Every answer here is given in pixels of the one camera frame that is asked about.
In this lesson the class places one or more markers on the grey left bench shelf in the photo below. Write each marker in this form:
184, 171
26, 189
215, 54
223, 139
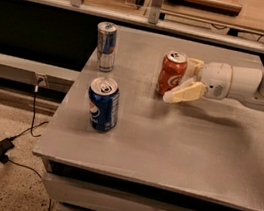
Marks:
28, 71

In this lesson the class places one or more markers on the silver blue red bull can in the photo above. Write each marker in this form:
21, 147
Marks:
107, 34

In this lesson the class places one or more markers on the blue pepsi can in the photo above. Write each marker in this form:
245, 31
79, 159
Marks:
104, 102

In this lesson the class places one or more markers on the red coke can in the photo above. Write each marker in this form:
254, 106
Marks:
173, 67

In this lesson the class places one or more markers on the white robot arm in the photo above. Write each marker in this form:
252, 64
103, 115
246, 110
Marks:
247, 87

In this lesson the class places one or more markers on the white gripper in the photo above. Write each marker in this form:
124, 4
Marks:
215, 79

